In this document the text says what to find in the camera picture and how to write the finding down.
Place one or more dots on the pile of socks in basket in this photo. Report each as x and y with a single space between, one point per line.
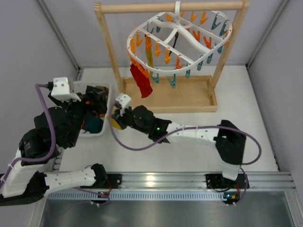
94 121

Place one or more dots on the white slotted cable duct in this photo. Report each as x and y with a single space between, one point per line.
140 196

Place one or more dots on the wooden hanger rack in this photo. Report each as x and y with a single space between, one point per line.
174 93

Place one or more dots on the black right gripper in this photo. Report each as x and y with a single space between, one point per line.
123 116

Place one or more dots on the dark navy sock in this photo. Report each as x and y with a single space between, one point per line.
175 39

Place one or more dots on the white round clip hanger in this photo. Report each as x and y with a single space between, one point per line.
201 34

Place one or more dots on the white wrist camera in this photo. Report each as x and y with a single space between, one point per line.
122 103
62 91

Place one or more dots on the red sock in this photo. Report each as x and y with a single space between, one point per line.
142 82

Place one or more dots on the aluminium mounting rail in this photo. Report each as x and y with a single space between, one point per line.
262 181

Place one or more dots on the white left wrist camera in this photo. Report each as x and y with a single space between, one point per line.
62 91

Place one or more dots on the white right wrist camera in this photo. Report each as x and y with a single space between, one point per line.
122 103

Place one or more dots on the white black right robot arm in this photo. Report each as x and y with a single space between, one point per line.
225 138

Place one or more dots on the white plastic basket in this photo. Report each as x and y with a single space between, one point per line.
96 97

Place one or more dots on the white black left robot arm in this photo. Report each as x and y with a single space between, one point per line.
23 183

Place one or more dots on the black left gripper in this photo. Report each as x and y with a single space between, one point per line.
93 99

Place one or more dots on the olive yellow sock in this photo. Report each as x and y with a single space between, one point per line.
148 51

